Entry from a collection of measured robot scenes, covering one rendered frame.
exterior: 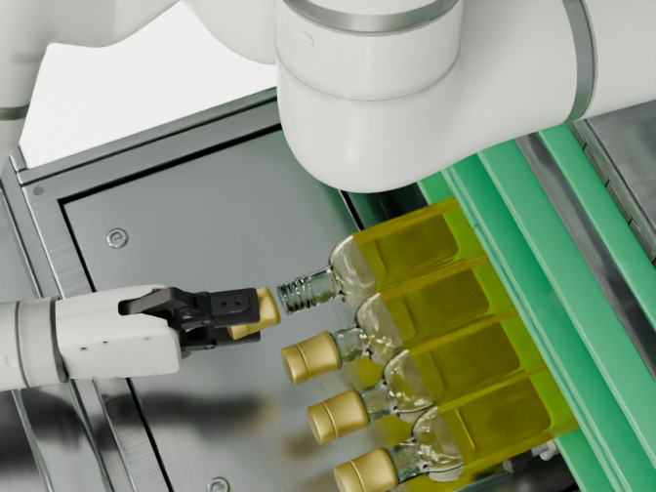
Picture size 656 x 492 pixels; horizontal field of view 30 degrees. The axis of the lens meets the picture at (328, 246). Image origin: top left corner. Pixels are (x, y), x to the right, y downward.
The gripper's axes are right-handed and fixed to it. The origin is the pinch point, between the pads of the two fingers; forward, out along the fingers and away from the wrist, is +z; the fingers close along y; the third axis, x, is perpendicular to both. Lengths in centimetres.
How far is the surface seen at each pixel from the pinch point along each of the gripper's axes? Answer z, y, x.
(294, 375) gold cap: 4.2, 0.7, -6.3
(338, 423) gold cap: 7.3, 1.0, -11.1
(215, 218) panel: -0.4, -13.1, 16.9
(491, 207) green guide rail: 23.0, 6.0, 4.8
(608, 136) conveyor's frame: 31.4, 15.2, 5.3
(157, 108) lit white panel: -5.0, -12.8, 30.7
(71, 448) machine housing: -16.5, -13.1, -5.6
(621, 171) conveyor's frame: 31.6, 15.2, 2.0
